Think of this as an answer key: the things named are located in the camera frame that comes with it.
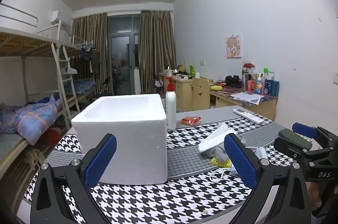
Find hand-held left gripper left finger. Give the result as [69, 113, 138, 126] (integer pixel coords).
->
[30, 133, 117, 224]

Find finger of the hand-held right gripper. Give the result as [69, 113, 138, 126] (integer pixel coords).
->
[292, 122, 338, 150]
[274, 129, 321, 169]

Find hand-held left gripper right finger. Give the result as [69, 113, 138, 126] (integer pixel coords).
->
[224, 133, 311, 224]

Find grey knitted cloth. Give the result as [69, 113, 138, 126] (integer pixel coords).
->
[204, 134, 247, 164]

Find white foam box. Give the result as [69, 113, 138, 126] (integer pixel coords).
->
[71, 93, 168, 185]

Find person's right hand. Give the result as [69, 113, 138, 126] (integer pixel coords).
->
[308, 183, 321, 211]

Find white remote control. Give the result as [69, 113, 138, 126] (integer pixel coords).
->
[233, 108, 264, 124]

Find wooden desk with patterned top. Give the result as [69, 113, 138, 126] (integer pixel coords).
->
[210, 87, 278, 121]

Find cluster of toiletry bottles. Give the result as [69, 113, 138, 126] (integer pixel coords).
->
[241, 61, 280, 96]

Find red snack packet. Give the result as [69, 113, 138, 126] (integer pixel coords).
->
[181, 116, 202, 126]

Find printed papers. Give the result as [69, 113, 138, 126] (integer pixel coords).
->
[230, 92, 262, 104]

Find houndstooth table mat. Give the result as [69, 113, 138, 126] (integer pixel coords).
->
[24, 118, 313, 223]

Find beige cloth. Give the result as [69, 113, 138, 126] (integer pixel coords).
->
[25, 148, 44, 169]

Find black folding chair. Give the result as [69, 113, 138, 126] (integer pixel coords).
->
[102, 77, 113, 96]

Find wooden chair with smiley cutout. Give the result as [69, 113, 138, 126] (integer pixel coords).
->
[192, 78, 211, 111]

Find small white metal bunk bed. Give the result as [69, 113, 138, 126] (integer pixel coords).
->
[59, 35, 97, 108]

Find blue checked mattress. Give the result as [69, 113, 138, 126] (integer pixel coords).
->
[64, 78, 96, 96]

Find black headphones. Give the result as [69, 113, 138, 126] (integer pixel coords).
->
[225, 75, 242, 87]

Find blue checked quilt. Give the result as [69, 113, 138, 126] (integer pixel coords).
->
[0, 96, 64, 146]

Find glass jar with red lid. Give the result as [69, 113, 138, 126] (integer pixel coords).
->
[243, 61, 255, 89]

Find white pump bottle red top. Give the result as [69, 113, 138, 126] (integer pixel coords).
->
[164, 76, 177, 131]

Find light wooden desk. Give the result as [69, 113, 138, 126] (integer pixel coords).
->
[159, 72, 213, 111]

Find dark hanging clothes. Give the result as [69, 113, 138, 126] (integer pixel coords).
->
[80, 47, 99, 74]

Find glass balcony door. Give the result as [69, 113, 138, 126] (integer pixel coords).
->
[108, 16, 140, 95]

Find brown curtain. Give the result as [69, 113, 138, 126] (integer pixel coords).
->
[72, 13, 108, 96]
[139, 10, 177, 95]

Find large white metal bunk bed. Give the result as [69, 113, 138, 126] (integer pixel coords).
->
[0, 3, 81, 203]

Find white air conditioner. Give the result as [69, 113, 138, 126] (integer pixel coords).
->
[50, 11, 72, 29]

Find cartoon wall poster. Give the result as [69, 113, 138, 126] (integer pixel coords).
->
[226, 34, 242, 58]

